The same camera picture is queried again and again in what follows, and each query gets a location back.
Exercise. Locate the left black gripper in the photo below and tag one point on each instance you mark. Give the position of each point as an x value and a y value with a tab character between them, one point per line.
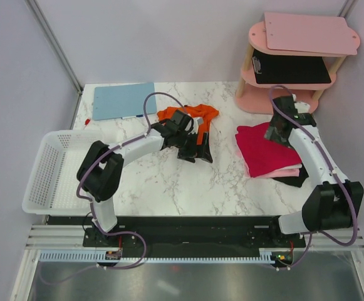
190	155

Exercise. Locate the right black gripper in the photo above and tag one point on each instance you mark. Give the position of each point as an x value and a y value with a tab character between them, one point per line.
270	134

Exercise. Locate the magenta t shirt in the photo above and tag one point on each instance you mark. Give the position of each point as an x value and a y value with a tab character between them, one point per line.
253	135

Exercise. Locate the light pink t shirt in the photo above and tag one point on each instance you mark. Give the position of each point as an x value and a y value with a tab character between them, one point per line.
270	160

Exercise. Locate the black t shirt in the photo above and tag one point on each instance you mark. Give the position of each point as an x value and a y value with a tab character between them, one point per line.
294	181

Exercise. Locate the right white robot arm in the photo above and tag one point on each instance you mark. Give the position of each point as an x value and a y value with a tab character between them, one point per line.
335	200

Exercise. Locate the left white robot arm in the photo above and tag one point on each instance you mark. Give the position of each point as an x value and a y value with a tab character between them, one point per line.
100	172

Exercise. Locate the black clipboard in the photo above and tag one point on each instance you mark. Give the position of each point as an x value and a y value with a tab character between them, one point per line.
280	69

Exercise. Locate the blue white marker pen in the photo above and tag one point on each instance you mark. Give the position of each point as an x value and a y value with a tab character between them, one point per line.
132	117

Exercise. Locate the blue clipboard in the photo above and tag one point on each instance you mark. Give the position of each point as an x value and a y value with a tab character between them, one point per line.
121	101

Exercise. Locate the pink clipboard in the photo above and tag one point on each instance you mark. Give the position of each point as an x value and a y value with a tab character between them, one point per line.
308	33

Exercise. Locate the white plastic basket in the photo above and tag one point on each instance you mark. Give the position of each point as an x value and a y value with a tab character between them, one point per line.
52	185

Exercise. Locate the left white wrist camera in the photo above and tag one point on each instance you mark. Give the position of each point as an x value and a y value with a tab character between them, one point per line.
193	125

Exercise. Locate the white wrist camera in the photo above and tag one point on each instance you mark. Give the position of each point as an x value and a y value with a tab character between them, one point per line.
302	107
193	125

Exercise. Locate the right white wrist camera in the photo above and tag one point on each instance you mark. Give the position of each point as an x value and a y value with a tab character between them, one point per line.
302	107

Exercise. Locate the white slotted cable duct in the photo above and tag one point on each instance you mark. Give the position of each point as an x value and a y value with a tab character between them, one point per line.
95	256

